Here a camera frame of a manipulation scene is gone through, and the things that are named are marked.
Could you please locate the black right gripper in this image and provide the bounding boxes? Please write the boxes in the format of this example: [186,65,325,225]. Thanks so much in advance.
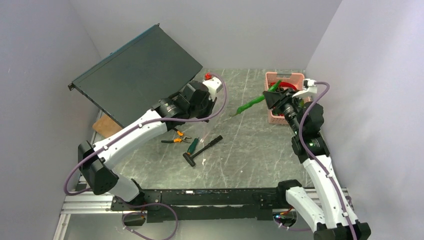
[263,87,303,136]

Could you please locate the green chili pepper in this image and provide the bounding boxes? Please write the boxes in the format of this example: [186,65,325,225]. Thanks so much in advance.
[232,80,282,117]

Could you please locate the clear zip top bag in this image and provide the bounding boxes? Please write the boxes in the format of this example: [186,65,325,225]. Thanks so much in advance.
[198,103,227,143]

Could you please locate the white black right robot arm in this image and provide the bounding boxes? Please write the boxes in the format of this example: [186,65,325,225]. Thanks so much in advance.
[263,89,372,240]

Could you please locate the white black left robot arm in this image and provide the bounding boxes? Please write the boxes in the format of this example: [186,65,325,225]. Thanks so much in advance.
[78,77,226,210]

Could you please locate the red chili pepper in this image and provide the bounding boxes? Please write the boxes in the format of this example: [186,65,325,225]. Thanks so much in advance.
[277,82,298,91]

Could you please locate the pink plastic basket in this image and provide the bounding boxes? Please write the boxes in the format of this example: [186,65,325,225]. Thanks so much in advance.
[264,71,312,125]

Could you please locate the black hammer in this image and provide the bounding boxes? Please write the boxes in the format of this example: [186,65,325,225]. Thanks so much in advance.
[182,135,223,167]

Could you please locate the wooden block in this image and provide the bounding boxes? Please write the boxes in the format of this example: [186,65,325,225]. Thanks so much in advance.
[92,115,123,138]

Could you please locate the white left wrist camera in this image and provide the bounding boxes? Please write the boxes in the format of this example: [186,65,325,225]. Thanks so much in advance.
[202,72,223,99]

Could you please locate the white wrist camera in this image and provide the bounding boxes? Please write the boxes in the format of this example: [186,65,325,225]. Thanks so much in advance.
[202,72,223,99]
[292,78,318,99]

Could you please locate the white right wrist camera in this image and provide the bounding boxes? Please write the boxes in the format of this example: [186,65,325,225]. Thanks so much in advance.
[292,78,318,99]

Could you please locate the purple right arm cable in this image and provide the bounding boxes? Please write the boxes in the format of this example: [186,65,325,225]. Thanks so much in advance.
[271,81,359,240]

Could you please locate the orange handled pliers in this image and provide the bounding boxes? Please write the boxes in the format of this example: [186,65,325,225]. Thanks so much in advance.
[160,127,193,144]

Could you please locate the green handled screwdriver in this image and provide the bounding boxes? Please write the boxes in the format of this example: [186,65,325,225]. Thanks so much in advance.
[186,137,199,155]

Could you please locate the dark flat network switch box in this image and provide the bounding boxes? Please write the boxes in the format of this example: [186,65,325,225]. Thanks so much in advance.
[68,24,203,128]

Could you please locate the aluminium frame rail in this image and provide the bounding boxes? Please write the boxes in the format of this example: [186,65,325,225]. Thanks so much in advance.
[53,192,113,240]

